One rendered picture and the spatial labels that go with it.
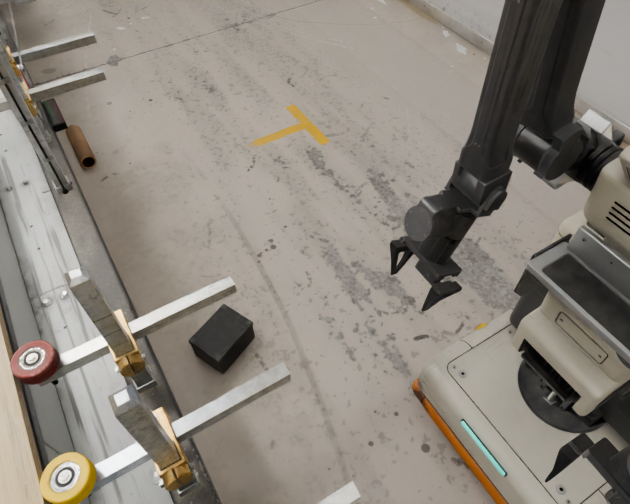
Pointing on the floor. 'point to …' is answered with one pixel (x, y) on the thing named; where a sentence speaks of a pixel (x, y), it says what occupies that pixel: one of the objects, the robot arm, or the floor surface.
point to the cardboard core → (81, 146)
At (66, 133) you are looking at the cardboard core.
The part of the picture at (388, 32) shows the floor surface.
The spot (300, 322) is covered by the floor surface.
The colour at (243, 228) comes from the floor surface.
